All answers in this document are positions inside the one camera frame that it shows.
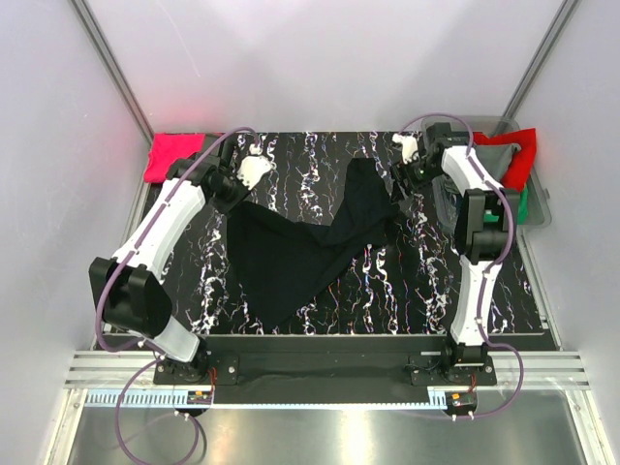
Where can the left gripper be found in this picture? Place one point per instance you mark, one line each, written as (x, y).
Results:
(223, 206)

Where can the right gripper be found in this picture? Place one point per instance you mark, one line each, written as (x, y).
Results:
(399, 172)

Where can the black t-shirt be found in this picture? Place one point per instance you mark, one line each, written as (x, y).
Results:
(282, 265)

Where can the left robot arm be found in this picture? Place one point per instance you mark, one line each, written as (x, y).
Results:
(132, 308)

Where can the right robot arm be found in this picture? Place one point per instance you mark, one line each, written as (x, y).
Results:
(483, 235)

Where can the clear plastic bin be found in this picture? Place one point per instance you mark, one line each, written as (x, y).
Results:
(444, 196)

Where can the pink folded t-shirt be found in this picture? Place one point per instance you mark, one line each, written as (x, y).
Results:
(165, 150)

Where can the grey t-shirt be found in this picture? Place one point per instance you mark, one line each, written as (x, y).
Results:
(496, 159)

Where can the red t-shirt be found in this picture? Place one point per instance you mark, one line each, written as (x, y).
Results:
(522, 161)

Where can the green t-shirt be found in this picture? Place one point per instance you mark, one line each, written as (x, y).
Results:
(522, 213)

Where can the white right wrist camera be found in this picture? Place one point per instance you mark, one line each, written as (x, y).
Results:
(409, 147)

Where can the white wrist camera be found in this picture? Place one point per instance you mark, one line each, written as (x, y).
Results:
(254, 167)
(409, 147)

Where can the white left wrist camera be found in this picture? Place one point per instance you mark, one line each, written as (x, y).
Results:
(254, 167)

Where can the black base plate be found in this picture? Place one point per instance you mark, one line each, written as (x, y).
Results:
(295, 393)

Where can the aluminium frame rail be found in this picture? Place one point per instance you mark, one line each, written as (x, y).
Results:
(563, 370)

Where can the left aluminium corner post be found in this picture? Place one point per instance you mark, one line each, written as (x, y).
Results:
(103, 49)

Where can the aluminium corner post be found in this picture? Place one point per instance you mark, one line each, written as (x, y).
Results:
(549, 41)
(103, 49)

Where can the right aluminium corner post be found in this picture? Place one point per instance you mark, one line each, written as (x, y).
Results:
(549, 41)

